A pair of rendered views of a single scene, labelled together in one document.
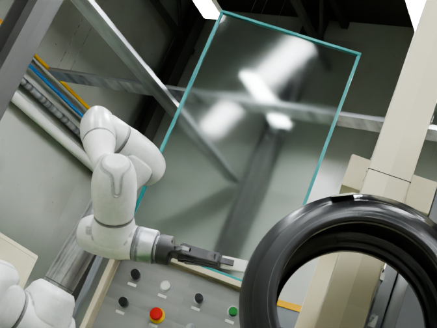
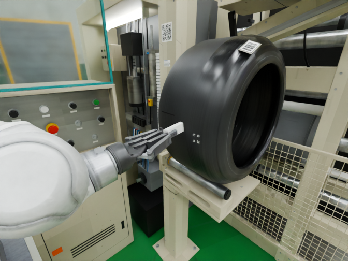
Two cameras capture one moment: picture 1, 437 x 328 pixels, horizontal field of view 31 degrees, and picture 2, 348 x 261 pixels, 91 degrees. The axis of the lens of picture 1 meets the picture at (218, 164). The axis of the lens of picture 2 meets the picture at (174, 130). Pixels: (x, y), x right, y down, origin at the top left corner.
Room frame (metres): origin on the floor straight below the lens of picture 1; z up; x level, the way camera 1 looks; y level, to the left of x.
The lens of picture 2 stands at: (1.68, 0.25, 1.38)
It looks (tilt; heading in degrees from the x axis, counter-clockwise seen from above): 21 degrees down; 308
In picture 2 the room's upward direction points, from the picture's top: straight up
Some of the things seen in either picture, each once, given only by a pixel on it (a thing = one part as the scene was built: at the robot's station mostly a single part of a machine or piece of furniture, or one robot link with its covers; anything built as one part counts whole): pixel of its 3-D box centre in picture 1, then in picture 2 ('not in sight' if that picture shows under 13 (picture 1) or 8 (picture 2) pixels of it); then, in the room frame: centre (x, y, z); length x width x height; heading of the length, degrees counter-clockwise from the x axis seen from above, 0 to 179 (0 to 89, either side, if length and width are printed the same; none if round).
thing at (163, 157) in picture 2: not in sight; (187, 151); (2.17, -0.50, 0.90); 0.40 x 0.03 x 0.10; 80
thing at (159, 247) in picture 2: not in sight; (175, 247); (2.25, -0.49, 0.01); 0.27 x 0.27 x 0.02; 80
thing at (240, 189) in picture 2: not in sight; (211, 179); (2.00, -0.47, 0.80); 0.37 x 0.36 x 0.02; 80
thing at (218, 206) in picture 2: not in sight; (193, 186); (2.02, -0.33, 0.83); 0.36 x 0.09 x 0.06; 170
